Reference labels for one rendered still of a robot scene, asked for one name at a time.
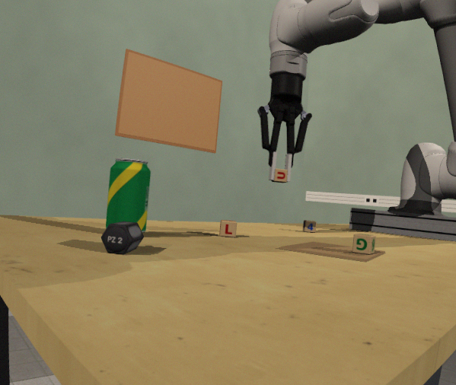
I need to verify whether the tan square mat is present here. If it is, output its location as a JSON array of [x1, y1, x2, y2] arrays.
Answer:
[[280, 242, 385, 262]]

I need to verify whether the green and yellow drink can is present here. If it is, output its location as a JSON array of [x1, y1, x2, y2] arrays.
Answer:
[[106, 158, 151, 233]]

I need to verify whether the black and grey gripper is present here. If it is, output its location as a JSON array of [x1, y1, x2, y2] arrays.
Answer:
[[257, 75, 312, 182]]

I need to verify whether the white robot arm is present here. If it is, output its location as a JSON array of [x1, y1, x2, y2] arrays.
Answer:
[[269, 0, 456, 217]]

